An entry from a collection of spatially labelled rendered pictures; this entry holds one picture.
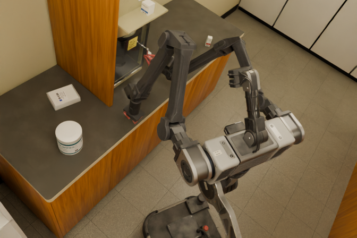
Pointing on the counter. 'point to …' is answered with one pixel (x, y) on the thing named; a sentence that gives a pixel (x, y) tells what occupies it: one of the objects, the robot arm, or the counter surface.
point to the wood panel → (85, 25)
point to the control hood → (137, 19)
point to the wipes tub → (69, 137)
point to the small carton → (147, 7)
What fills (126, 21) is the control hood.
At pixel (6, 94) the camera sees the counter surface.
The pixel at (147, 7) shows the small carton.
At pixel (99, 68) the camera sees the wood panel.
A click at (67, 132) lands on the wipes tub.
